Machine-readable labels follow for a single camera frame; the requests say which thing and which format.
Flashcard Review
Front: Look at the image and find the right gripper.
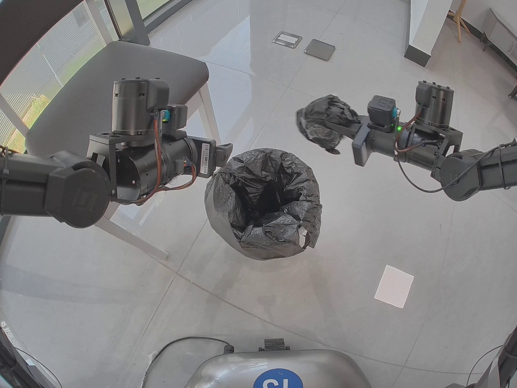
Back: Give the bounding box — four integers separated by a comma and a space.
324, 117, 438, 167

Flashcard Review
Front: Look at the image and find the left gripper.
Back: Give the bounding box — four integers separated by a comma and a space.
115, 136, 234, 203

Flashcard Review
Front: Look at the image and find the black plastic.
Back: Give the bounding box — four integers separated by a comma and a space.
296, 94, 361, 156

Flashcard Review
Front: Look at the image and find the black plastic bag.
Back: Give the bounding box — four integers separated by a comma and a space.
204, 147, 323, 262

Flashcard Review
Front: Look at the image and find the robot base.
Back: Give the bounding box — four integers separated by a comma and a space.
189, 337, 367, 388

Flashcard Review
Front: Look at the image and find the grey chair with white legs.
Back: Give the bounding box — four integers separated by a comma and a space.
0, 0, 221, 260

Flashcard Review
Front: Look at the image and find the wooden coat stand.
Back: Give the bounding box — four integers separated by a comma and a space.
446, 0, 478, 43

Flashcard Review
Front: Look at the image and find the grey metal table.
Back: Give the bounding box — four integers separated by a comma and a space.
480, 8, 517, 101

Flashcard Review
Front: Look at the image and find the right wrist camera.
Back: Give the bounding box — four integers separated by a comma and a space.
366, 95, 400, 133

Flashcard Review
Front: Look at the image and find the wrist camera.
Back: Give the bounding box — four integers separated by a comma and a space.
366, 95, 400, 133
161, 103, 189, 131

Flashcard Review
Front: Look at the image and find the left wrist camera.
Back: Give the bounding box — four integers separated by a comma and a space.
161, 103, 189, 131

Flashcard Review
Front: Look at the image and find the black cable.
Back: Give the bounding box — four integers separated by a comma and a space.
146, 337, 235, 379
397, 157, 445, 193

